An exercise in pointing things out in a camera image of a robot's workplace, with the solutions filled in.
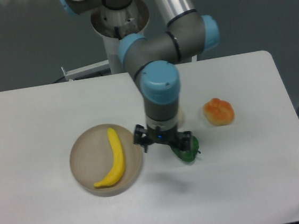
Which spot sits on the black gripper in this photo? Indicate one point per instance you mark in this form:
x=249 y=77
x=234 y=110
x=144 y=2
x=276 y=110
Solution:
x=178 y=141

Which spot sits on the yellow banana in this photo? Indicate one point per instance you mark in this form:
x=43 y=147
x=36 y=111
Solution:
x=118 y=166

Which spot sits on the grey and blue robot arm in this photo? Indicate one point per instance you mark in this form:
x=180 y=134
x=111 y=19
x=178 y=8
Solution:
x=151 y=62

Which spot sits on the beige round plate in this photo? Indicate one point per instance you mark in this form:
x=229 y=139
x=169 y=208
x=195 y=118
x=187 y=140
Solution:
x=91 y=159

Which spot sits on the white pear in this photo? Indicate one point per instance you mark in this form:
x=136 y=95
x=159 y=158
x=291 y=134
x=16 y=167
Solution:
x=180 y=117

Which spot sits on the green bell pepper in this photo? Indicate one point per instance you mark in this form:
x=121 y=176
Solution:
x=187 y=156

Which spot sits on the orange bread roll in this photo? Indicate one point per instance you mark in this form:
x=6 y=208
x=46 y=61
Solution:
x=218 y=112

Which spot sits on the white left base bracket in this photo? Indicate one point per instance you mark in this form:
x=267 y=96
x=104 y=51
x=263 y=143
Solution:
x=87 y=71

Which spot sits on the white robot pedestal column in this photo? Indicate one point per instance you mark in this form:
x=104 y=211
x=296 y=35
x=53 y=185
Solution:
x=110 y=41

